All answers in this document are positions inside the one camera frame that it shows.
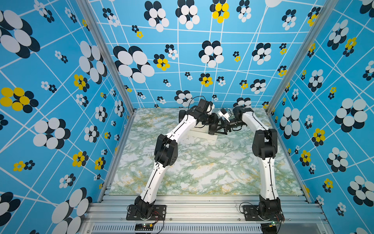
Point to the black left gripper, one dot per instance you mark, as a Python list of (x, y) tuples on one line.
[(213, 120)]

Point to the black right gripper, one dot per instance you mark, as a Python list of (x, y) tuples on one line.
[(227, 127)]

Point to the black leather belt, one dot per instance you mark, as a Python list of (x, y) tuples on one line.
[(214, 129), (181, 115)]

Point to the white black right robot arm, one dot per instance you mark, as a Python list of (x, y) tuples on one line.
[(265, 148)]

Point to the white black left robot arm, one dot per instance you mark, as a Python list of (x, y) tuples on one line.
[(166, 153)]

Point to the white plastic storage tray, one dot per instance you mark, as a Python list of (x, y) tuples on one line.
[(201, 131)]

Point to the left green circuit board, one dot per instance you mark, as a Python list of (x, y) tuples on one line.
[(144, 227)]

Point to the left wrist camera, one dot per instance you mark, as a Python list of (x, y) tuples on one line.
[(209, 107)]

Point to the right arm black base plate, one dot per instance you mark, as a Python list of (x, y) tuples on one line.
[(251, 213)]

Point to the aluminium front frame rail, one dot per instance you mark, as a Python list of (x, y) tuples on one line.
[(205, 215)]

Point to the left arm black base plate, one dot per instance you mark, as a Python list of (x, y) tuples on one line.
[(152, 214)]

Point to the right aluminium corner post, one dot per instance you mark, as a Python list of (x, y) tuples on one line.
[(326, 11)]

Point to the aluminium corner post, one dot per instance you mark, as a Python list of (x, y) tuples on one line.
[(95, 31), (326, 11)]

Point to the left aluminium corner post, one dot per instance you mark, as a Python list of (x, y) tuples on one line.
[(95, 31)]

